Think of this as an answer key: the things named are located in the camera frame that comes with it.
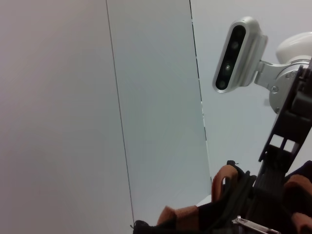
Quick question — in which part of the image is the black bag with brown handles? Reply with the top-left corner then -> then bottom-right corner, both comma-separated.
130,159 -> 312,234

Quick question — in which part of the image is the white robot head shell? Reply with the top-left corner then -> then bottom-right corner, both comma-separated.
275,31 -> 312,65

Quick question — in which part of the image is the silver head depth camera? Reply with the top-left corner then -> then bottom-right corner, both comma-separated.
212,16 -> 268,93

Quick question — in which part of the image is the silver head camera bracket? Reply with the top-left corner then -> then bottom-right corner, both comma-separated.
253,59 -> 312,115

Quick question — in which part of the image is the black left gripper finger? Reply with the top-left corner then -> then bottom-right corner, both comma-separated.
247,57 -> 312,220

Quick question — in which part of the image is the silver metal zipper pull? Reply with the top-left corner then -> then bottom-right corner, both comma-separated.
231,215 -> 281,234

